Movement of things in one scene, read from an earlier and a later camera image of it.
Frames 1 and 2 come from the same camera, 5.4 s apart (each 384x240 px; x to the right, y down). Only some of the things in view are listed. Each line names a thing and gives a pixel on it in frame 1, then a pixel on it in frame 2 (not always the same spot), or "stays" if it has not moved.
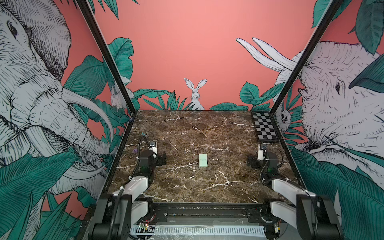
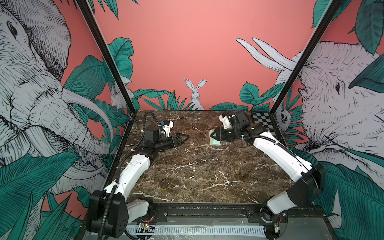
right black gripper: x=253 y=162 to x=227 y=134
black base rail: x=251 y=212 stays
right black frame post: x=330 y=10 stays
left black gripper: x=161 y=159 to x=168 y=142
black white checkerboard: x=265 y=127 stays
